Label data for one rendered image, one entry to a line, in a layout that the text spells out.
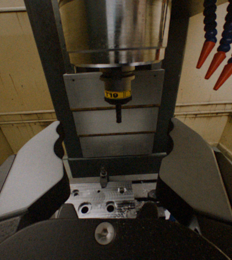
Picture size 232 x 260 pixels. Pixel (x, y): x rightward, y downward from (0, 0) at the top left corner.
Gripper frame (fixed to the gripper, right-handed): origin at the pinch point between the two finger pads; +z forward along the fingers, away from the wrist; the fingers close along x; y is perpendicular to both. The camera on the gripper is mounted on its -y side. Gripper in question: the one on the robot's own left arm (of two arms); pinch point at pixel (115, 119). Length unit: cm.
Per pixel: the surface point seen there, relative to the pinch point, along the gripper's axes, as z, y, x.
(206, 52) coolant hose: 13.9, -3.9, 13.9
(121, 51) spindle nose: 8.2, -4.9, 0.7
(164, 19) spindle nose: 11.1, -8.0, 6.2
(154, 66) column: 60, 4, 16
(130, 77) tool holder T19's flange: 13.7, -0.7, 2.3
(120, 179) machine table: 38, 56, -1
